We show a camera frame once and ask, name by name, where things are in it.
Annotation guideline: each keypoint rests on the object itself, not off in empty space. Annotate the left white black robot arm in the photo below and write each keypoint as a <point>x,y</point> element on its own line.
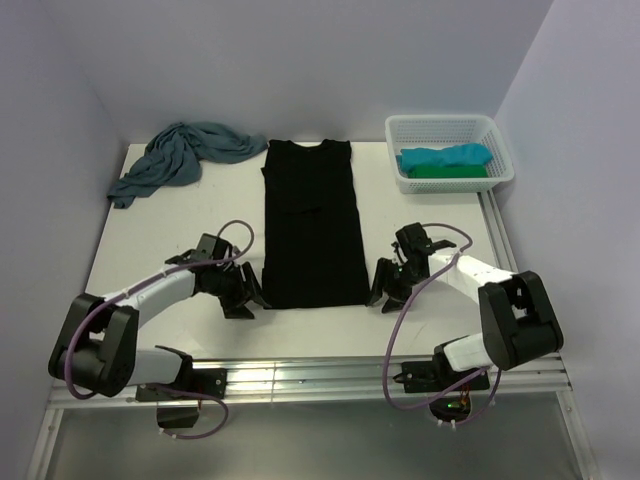
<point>97,351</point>

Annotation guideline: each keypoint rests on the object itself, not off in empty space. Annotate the aluminium rail frame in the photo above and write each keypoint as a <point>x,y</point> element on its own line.
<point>305,386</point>

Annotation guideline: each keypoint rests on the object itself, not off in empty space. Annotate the white plastic basket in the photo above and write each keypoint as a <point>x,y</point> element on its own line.
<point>440,131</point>

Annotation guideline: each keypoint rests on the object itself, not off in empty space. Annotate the grey blue crumpled t shirt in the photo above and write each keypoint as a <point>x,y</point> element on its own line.
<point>173,158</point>

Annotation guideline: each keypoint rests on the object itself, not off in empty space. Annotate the rolled turquoise t shirt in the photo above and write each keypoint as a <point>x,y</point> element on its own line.
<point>457,155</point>

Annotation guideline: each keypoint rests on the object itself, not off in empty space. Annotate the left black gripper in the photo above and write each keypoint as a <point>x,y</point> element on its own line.
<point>231,310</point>

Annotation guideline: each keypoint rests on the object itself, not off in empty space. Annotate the black t shirt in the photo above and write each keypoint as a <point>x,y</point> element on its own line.
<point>314,253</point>

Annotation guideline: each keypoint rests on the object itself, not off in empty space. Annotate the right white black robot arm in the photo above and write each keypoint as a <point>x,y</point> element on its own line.
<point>517,321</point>

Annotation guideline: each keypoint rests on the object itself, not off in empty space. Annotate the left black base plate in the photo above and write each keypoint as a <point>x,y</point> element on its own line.
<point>209,381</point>

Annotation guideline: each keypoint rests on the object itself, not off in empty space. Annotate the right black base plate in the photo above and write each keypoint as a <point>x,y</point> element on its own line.
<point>428,376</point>

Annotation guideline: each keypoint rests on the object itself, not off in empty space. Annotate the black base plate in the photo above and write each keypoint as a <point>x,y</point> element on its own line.
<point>428,376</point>
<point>209,381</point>

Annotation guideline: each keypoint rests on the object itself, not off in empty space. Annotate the rolled green t shirt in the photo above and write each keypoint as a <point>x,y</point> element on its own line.
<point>447,172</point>

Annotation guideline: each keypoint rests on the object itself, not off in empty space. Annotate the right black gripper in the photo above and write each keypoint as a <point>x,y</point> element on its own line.
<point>383,270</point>

